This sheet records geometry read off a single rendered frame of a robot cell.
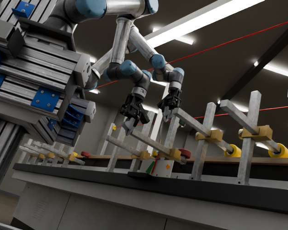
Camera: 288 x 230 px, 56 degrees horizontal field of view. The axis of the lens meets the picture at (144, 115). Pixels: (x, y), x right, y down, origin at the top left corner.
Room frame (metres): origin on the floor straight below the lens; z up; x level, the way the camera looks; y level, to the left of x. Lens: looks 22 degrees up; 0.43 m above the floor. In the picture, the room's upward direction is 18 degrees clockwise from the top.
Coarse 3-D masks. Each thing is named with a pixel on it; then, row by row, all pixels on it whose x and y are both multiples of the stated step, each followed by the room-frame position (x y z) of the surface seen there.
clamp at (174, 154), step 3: (171, 150) 1.46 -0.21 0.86; (174, 150) 1.45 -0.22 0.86; (177, 150) 1.45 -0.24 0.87; (162, 153) 1.52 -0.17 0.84; (171, 153) 1.46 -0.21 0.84; (174, 153) 1.44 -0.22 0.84; (177, 153) 1.45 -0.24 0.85; (180, 153) 1.47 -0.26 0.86; (159, 156) 1.53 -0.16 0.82; (162, 156) 1.51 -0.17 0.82; (165, 156) 1.49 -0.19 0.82; (168, 156) 1.47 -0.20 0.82; (171, 156) 1.45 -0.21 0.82; (174, 156) 1.44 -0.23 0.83; (177, 156) 1.46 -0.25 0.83; (171, 159) 1.51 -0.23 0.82; (174, 159) 1.49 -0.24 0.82; (177, 159) 1.47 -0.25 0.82
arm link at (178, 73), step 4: (176, 68) 1.45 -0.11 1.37; (180, 68) 1.44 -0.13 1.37; (172, 72) 1.45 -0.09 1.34; (176, 72) 1.44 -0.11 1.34; (180, 72) 1.44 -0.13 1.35; (172, 76) 1.45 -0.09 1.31; (176, 76) 1.44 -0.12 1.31; (180, 76) 1.44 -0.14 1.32; (172, 80) 1.45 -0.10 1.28; (176, 80) 1.44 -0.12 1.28; (180, 80) 1.44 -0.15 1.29
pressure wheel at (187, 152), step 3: (180, 150) 1.53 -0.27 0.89; (183, 150) 1.52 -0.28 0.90; (186, 150) 1.52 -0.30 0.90; (183, 153) 1.52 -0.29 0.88; (186, 153) 1.52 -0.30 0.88; (189, 153) 1.52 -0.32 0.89; (183, 156) 1.54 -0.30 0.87; (186, 156) 1.53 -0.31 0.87; (189, 156) 1.53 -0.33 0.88; (180, 165) 1.55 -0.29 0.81; (180, 168) 1.55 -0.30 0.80
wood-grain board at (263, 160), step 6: (78, 156) 2.77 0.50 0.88; (90, 156) 2.58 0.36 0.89; (96, 156) 2.49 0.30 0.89; (102, 156) 2.41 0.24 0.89; (108, 156) 2.33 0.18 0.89; (120, 156) 2.19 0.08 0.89; (126, 156) 2.13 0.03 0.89; (150, 156) 1.90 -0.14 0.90; (204, 162) 1.54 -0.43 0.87; (210, 162) 1.51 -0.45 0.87; (216, 162) 1.47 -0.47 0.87; (222, 162) 1.43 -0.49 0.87; (228, 162) 1.40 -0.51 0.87; (234, 162) 1.37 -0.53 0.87; (252, 162) 1.28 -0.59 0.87; (258, 162) 1.25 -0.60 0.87; (264, 162) 1.23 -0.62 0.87; (270, 162) 1.20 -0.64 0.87; (276, 162) 1.18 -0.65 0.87; (282, 162) 1.16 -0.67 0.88
